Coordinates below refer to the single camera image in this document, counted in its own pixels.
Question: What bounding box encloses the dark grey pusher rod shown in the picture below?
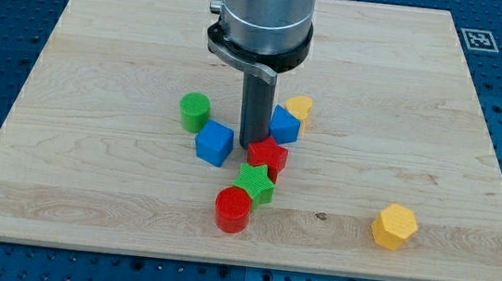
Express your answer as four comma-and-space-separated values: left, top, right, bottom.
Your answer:
239, 74, 275, 149

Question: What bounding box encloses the blue cube block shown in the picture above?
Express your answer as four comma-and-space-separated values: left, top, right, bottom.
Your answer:
195, 119, 234, 167

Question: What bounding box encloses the black mounting flange with lever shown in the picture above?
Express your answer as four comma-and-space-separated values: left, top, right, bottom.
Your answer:
207, 21, 314, 86

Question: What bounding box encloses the red star block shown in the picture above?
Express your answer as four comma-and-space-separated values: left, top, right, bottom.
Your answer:
247, 136, 289, 183

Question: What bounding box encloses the green star block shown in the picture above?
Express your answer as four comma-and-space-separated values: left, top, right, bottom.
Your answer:
232, 163, 275, 212

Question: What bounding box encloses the yellow hexagon block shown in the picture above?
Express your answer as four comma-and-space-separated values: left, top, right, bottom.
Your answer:
371, 203, 418, 251

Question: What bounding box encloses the white fiducial marker tag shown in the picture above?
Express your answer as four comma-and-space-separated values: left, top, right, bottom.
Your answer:
461, 28, 499, 53

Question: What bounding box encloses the blue triangular prism block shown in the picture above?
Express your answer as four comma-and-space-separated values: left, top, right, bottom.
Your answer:
269, 105, 300, 144

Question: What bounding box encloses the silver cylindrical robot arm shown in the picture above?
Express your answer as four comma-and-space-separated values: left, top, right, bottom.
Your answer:
207, 0, 316, 148

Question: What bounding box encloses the wooden board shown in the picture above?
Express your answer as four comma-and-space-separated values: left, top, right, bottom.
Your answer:
0, 0, 502, 281

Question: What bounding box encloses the green cylinder block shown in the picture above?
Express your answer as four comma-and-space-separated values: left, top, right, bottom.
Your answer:
179, 91, 211, 133

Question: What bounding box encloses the yellow heart block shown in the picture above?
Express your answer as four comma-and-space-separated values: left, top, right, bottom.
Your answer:
284, 95, 314, 136

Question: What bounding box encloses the red cylinder block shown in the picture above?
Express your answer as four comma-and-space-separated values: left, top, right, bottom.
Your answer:
215, 186, 252, 234

